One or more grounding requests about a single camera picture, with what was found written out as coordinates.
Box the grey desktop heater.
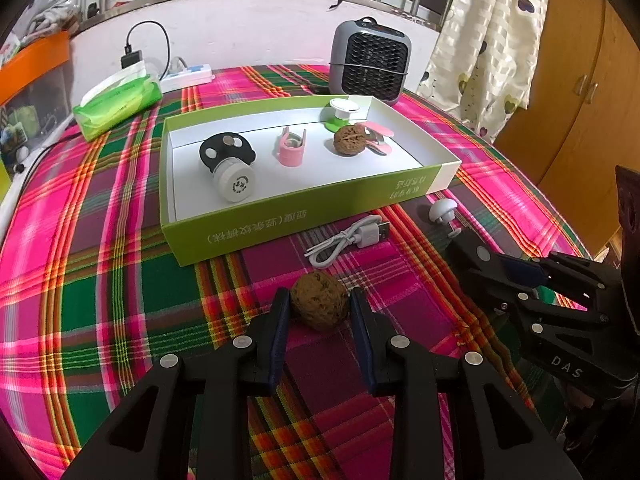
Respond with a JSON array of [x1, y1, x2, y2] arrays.
[[327, 17, 410, 107]]

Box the white power strip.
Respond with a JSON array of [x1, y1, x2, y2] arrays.
[[160, 57, 215, 93]]

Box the pink plastic clip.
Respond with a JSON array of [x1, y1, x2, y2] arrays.
[[272, 127, 307, 167]]

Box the black oval device metal buttons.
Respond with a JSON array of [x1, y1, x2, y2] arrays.
[[200, 132, 256, 171]]

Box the small brown walnut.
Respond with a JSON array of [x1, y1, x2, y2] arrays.
[[333, 126, 369, 153]]

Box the pink green plaid tablecloth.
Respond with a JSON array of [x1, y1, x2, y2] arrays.
[[0, 62, 601, 480]]

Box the white usb cable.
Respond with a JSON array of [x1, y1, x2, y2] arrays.
[[306, 214, 392, 268]]

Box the white mushroom-shaped knob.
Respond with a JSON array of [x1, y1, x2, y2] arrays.
[[429, 199, 463, 239]]

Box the clear bin orange lid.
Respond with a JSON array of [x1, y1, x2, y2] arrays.
[[0, 30, 73, 161]]

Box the large brown walnut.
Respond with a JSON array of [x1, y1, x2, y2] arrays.
[[290, 270, 349, 332]]

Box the light cloth pile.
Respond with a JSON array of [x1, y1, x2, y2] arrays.
[[25, 0, 83, 36]]

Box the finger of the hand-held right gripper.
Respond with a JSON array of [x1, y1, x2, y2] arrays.
[[500, 252, 623, 308], [446, 237, 610, 356]]

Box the green tissue pack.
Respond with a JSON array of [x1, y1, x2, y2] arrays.
[[72, 60, 165, 142]]

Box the white cylindrical bottle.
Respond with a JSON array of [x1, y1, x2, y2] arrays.
[[210, 159, 254, 203]]

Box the black charger cable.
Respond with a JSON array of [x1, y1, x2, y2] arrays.
[[126, 21, 172, 80]]

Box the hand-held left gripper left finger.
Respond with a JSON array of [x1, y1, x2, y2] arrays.
[[60, 287, 292, 480]]

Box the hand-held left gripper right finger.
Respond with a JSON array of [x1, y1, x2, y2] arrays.
[[349, 287, 583, 480]]

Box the wooden wardrobe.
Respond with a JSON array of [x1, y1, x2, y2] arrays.
[[492, 0, 640, 261]]

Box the green and white round cap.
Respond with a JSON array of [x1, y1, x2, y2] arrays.
[[322, 99, 362, 133]]

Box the cream curtain with hearts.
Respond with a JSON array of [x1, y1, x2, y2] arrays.
[[415, 0, 551, 143]]

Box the green cardboard box tray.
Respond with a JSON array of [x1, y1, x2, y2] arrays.
[[160, 94, 462, 267]]

